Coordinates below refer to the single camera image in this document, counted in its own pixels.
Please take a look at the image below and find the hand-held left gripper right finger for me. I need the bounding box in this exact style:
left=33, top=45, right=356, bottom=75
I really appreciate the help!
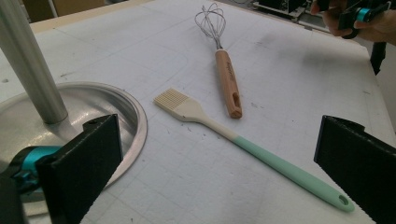
left=313, top=115, right=396, bottom=224

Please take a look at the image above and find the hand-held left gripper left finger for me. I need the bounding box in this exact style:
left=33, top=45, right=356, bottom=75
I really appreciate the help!
left=35, top=113, right=124, bottom=224

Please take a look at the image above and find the cream pastry brush mint handle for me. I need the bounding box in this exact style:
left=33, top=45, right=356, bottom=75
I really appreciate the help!
left=153, top=88, right=356, bottom=214

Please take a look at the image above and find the metal utensil stand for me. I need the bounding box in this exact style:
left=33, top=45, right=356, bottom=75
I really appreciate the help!
left=0, top=0, right=149, bottom=218

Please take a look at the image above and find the wire whisk with wooden handle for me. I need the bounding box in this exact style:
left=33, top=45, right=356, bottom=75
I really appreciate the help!
left=194, top=3, right=243, bottom=119

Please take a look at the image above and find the low equipment cart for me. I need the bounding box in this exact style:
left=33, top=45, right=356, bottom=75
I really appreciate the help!
left=251, top=0, right=312, bottom=23

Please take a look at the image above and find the white grid mat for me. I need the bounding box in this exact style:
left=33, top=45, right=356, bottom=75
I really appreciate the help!
left=0, top=0, right=396, bottom=224

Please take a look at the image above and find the brown cardboard box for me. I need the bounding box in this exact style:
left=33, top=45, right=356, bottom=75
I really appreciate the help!
left=21, top=0, right=106, bottom=21

